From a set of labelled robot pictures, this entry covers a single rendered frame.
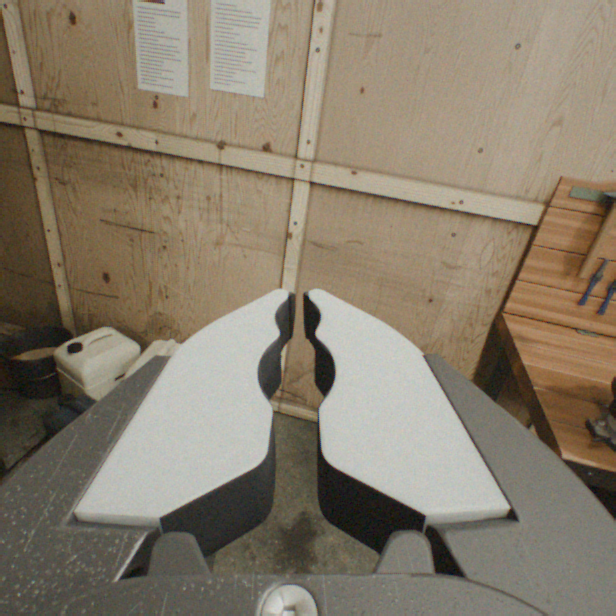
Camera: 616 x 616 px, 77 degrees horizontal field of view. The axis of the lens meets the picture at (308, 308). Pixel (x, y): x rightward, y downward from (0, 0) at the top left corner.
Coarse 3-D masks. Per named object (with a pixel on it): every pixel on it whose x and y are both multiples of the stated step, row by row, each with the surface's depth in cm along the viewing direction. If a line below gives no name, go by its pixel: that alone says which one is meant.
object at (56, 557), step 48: (144, 384) 8; (96, 432) 7; (48, 480) 6; (0, 528) 5; (48, 528) 5; (96, 528) 5; (144, 528) 6; (0, 576) 5; (48, 576) 5; (96, 576) 5
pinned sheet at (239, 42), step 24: (216, 0) 132; (240, 0) 131; (264, 0) 129; (216, 24) 135; (240, 24) 134; (264, 24) 132; (216, 48) 139; (240, 48) 137; (264, 48) 135; (216, 72) 142; (240, 72) 140; (264, 72) 138
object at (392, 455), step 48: (336, 336) 10; (384, 336) 10; (336, 384) 8; (384, 384) 8; (432, 384) 8; (336, 432) 7; (384, 432) 7; (432, 432) 7; (336, 480) 6; (384, 480) 6; (432, 480) 6; (480, 480) 6; (384, 528) 6
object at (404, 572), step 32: (160, 544) 5; (192, 544) 5; (416, 544) 5; (160, 576) 4; (192, 576) 4; (224, 576) 4; (256, 576) 4; (288, 576) 4; (320, 576) 4; (352, 576) 4; (384, 576) 4; (416, 576) 4; (448, 576) 4; (64, 608) 4; (96, 608) 4; (128, 608) 4; (160, 608) 4; (192, 608) 4; (224, 608) 4; (256, 608) 4; (288, 608) 4; (320, 608) 4; (352, 608) 4; (384, 608) 4; (416, 608) 4; (448, 608) 4; (480, 608) 4; (512, 608) 4
